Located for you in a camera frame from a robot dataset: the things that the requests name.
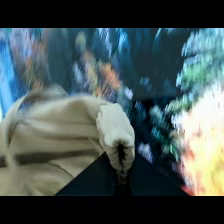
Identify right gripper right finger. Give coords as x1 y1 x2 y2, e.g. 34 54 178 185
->
130 154 188 197

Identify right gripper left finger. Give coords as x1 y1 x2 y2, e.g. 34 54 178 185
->
54 151 116 197

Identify brown trousers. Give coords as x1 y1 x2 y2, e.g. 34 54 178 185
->
0 84 136 197

